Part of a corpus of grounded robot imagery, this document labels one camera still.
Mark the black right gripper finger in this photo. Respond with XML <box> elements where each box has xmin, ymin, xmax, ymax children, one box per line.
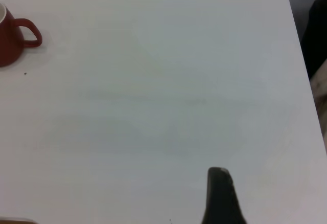
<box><xmin>201</xmin><ymin>167</ymin><xmax>248</xmax><ymax>224</ymax></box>

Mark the black bulky object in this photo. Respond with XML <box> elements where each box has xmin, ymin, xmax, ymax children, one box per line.
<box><xmin>301</xmin><ymin>0</ymin><xmax>327</xmax><ymax>79</ymax></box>

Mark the red ceramic mug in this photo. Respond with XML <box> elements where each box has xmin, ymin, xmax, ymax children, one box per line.
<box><xmin>0</xmin><ymin>3</ymin><xmax>43</xmax><ymax>68</ymax></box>

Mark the beige fabric object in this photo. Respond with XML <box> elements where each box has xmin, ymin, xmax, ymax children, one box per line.
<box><xmin>309</xmin><ymin>60</ymin><xmax>327</xmax><ymax>155</ymax></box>

